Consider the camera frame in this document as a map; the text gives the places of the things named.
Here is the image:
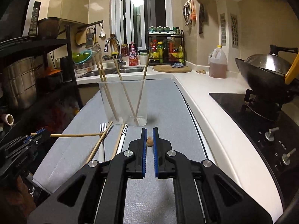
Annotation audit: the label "plastic oil jug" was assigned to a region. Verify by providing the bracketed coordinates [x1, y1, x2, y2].
[208, 45, 228, 79]

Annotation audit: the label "white jar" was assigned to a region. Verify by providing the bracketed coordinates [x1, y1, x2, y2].
[139, 50, 149, 65]

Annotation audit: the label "white patterned ceramic spoon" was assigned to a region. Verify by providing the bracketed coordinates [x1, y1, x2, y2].
[116, 124, 128, 154]

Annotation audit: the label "large steel pot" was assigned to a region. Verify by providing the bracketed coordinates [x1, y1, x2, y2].
[3, 57, 36, 109]

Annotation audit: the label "hanging metal grater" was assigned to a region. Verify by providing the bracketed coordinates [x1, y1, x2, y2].
[85, 27, 94, 49]

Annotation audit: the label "hanging kitchen knife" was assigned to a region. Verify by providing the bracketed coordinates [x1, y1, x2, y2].
[199, 3, 205, 34]

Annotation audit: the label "black spice rack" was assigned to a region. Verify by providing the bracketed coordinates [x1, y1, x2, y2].
[148, 26, 186, 66]

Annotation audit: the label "person's left hand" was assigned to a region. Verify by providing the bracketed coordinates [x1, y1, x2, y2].
[1, 176, 36, 223]

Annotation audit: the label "steel wok lid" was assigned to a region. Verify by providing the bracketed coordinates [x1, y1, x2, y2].
[245, 45, 298, 75]

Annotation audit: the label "dark bowl on shelf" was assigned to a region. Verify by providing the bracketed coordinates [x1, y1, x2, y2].
[38, 17, 60, 39]

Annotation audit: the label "grey table mat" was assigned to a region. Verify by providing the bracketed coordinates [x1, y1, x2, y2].
[32, 78, 208, 224]

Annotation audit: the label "black gas stove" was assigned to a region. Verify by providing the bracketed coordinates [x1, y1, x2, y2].
[208, 89, 299, 175]

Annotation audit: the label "blue checked cloth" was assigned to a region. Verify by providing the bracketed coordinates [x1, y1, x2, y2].
[172, 62, 184, 68]

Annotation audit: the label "hanging white ladle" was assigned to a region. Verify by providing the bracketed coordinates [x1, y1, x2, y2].
[99, 23, 106, 38]

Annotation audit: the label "green colander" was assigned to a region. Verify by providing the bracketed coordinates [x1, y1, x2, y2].
[72, 50, 92, 64]

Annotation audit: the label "pink dish soap bottle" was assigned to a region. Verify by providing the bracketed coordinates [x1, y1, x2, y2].
[129, 42, 139, 66]

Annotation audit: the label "yellow handled spatula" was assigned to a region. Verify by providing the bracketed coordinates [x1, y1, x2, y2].
[284, 53, 299, 85]

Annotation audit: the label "chrome kitchen faucet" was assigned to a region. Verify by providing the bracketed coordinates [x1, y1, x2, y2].
[104, 36, 126, 69]

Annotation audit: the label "black wok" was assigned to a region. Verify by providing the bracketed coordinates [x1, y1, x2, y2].
[235, 58, 298, 104]

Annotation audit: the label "red jar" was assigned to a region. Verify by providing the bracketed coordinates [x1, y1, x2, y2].
[121, 44, 129, 57]

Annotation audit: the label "steel sink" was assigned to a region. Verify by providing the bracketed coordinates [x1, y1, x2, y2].
[79, 67, 144, 78]

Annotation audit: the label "round wooden cutting board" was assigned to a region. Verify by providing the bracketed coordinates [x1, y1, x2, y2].
[152, 65, 192, 73]

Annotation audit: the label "black shelf rack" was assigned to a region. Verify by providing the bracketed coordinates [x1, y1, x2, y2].
[1, 26, 83, 109]

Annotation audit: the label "microwave oven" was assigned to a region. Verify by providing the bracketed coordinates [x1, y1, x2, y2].
[1, 0, 41, 43]

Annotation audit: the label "clear plastic container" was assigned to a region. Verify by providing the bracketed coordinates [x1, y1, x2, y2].
[99, 78, 147, 126]

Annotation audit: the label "ginger pieces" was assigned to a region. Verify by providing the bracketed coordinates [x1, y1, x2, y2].
[196, 70, 206, 74]

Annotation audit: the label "white handled fork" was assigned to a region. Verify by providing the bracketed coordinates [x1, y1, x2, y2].
[98, 123, 107, 163]

